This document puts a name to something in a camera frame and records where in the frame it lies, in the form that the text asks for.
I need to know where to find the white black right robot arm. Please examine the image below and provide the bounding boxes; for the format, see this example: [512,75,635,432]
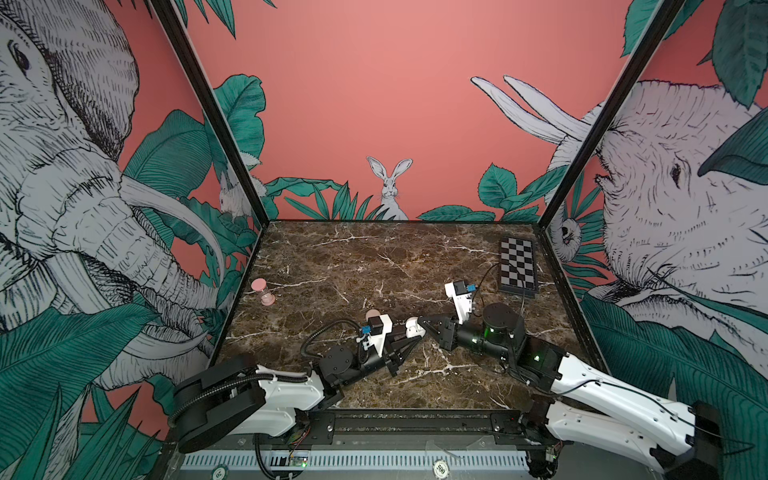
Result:
[406,303,724,479]

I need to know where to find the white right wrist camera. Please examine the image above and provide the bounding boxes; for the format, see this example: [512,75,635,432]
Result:
[445,280,477,324]

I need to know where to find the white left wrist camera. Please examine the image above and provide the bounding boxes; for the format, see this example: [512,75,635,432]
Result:
[357,314,393,357]

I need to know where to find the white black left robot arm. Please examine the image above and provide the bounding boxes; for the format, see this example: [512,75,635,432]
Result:
[168,333,424,454]

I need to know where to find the pink sand hourglass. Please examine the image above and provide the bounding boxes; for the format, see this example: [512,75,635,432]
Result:
[251,278,276,306]

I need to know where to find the black front mounting rail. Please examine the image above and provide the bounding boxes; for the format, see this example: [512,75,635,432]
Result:
[161,407,655,448]

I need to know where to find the black right corner frame post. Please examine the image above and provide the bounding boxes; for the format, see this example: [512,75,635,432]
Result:
[536,0,685,230]

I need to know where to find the black corner frame post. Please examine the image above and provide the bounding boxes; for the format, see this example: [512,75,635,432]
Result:
[536,0,685,230]
[150,0,270,230]

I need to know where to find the white round earbud case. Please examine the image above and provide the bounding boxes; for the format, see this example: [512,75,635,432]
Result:
[405,317,426,338]

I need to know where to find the black left corner frame post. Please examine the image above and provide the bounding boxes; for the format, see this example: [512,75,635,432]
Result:
[150,0,270,230]

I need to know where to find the folded black white chessboard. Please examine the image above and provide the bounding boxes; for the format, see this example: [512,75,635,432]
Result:
[499,237,539,298]

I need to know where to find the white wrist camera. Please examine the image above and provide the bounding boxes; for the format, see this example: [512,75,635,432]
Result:
[445,280,477,324]
[357,314,393,357]

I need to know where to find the white slotted cable duct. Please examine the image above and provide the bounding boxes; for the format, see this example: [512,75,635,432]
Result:
[181,450,528,472]

